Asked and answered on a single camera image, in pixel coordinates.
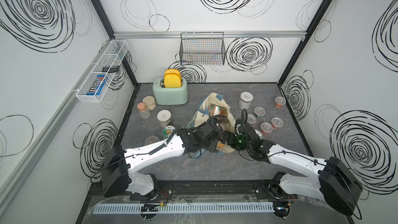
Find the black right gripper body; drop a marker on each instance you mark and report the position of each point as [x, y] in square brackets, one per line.
[236, 141]

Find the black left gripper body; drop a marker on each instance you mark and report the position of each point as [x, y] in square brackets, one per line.
[210, 146]

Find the cream canvas bag blue handles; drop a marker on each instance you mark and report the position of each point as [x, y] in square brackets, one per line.
[204, 113]

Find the silver label jar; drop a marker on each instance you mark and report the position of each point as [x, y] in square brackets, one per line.
[245, 100]

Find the sunflower label tall jar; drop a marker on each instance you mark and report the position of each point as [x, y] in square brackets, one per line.
[164, 118]

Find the red bee label seed jar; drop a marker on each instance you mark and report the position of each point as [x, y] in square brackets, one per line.
[280, 102]

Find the large radish label seed jar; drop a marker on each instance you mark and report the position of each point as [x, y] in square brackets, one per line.
[259, 134]

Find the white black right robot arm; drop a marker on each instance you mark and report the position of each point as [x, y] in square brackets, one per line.
[328, 180]

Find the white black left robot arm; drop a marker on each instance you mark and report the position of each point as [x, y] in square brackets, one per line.
[120, 170]

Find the white orange label jar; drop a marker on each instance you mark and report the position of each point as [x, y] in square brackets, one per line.
[218, 110]

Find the mint green toaster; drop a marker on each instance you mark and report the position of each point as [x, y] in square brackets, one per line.
[170, 96]

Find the yellow toast slice front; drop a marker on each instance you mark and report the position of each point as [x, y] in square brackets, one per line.
[172, 81]

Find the yellow toast slice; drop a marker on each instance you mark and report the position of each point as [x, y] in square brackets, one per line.
[172, 71]
[172, 81]

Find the beige lid jar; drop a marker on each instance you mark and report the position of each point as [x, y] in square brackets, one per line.
[150, 102]

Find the pink lid small jar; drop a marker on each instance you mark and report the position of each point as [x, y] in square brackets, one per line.
[144, 112]

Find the yellow toast slice back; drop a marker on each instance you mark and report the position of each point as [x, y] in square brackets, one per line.
[172, 71]

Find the black small box on shelf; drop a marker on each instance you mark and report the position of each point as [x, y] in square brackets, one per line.
[111, 69]

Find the blue candy packet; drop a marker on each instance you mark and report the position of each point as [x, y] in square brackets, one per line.
[97, 86]

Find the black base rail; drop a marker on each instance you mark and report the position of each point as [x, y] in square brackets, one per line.
[171, 189]

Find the white slotted cable duct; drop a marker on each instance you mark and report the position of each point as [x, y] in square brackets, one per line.
[185, 208]

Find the black wire wall basket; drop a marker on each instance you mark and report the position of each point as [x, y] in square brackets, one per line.
[202, 51]

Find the grey wall rail back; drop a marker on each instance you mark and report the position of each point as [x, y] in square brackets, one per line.
[210, 34]

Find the grey wall rail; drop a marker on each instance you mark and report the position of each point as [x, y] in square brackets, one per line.
[27, 138]
[210, 34]

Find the white wire wall shelf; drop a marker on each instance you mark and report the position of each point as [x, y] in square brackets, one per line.
[111, 54]

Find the black corner frame post right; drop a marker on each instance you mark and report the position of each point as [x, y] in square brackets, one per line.
[324, 6]

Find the black corner frame post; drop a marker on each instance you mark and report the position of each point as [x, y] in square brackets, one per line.
[111, 34]
[324, 6]

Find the black corner frame post left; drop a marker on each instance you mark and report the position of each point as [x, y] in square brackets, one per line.
[111, 34]

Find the grey wall rail left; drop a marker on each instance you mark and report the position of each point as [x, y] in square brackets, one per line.
[27, 138]

